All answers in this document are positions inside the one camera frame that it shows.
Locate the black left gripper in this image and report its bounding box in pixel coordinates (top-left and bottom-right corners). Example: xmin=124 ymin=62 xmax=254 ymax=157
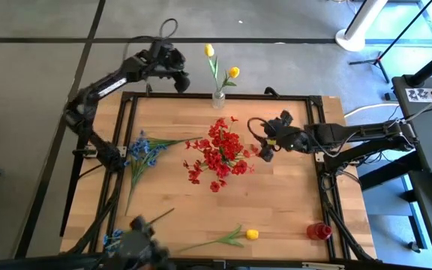
xmin=146 ymin=39 xmax=191 ymax=95

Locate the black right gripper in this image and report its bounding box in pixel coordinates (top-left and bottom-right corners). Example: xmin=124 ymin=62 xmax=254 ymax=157
xmin=259 ymin=118 xmax=311 ymax=163

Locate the yellow artificial tulip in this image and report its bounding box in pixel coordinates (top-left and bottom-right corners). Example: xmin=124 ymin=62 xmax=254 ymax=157
xmin=217 ymin=66 xmax=241 ymax=95
xmin=204 ymin=43 xmax=221 ymax=101
xmin=173 ymin=224 xmax=260 ymax=254

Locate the red artificial flower bunch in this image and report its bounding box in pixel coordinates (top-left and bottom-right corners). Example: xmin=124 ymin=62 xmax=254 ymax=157
xmin=183 ymin=115 xmax=261 ymax=194

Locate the blue artificial flower bunch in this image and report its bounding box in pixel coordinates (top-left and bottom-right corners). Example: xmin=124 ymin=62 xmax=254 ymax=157
xmin=124 ymin=144 xmax=169 ymax=218
xmin=102 ymin=208 xmax=176 ymax=258
xmin=135 ymin=129 xmax=203 ymax=152

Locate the clear ribbed glass vase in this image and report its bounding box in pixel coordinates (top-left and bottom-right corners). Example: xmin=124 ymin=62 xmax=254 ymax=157
xmin=211 ymin=89 xmax=227 ymax=110

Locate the black desk base bar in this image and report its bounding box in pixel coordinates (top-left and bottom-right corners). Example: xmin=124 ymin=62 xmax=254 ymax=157
xmin=358 ymin=149 xmax=423 ymax=192

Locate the white round stand base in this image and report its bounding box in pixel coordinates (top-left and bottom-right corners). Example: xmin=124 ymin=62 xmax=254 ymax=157
xmin=334 ymin=0 xmax=389 ymax=53

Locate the black tripod stand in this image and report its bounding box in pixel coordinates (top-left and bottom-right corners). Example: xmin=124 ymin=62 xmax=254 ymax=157
xmin=348 ymin=0 xmax=432 ymax=84

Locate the dark grey desk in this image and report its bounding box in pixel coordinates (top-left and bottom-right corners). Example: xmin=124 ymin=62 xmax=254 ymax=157
xmin=391 ymin=74 xmax=432 ymax=268

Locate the white printed label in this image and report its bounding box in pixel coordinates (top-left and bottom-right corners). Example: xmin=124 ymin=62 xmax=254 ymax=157
xmin=405 ymin=87 xmax=432 ymax=104

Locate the black slanted pole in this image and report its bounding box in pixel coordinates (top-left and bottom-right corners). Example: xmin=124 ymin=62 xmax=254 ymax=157
xmin=406 ymin=39 xmax=432 ymax=88

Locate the black aluminium table frame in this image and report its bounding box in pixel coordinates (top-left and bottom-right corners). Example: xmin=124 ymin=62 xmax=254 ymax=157
xmin=60 ymin=82 xmax=378 ymax=270

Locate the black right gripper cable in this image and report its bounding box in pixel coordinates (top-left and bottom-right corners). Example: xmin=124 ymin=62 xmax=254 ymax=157
xmin=246 ymin=116 xmax=274 ymax=148

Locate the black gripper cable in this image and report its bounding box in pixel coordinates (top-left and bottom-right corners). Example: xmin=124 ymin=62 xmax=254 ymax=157
xmin=246 ymin=116 xmax=274 ymax=148
xmin=124 ymin=17 xmax=180 ymax=61

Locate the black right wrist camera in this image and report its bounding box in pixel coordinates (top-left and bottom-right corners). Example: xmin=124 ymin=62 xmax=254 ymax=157
xmin=278 ymin=109 xmax=294 ymax=128

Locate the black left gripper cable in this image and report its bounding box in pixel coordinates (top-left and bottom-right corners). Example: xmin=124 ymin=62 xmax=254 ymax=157
xmin=124 ymin=17 xmax=180 ymax=61

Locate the white floor cable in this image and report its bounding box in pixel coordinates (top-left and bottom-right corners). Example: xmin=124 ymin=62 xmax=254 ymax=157
xmin=344 ymin=101 xmax=401 ymax=119

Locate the silver metal bracket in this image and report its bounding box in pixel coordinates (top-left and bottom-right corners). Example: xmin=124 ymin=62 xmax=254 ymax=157
xmin=301 ymin=262 xmax=347 ymax=270

